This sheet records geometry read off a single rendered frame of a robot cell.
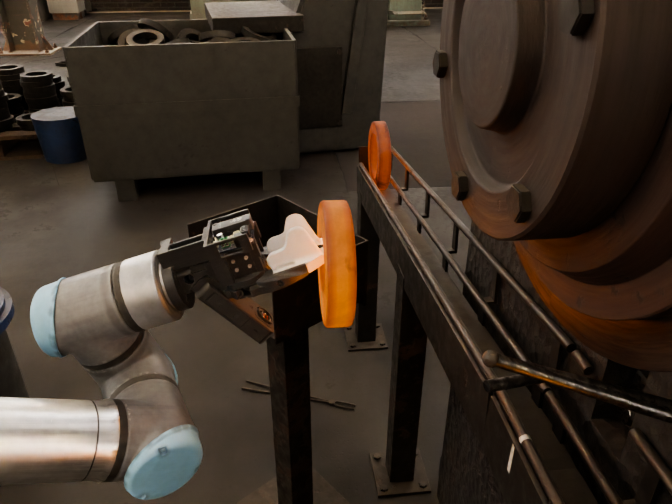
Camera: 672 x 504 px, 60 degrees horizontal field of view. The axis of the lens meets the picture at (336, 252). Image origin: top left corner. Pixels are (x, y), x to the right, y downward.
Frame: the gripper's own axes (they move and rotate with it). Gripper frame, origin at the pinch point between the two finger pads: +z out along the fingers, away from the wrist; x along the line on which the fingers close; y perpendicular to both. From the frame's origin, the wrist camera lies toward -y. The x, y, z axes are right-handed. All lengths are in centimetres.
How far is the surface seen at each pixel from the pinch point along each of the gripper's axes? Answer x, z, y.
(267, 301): 26.0, -15.6, -20.5
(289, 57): 217, -2, -15
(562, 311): -22.5, 18.4, -0.3
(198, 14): 888, -124, -33
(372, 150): 95, 15, -25
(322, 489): 33, -22, -80
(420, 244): 45, 16, -30
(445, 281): 26.7, 16.6, -28.0
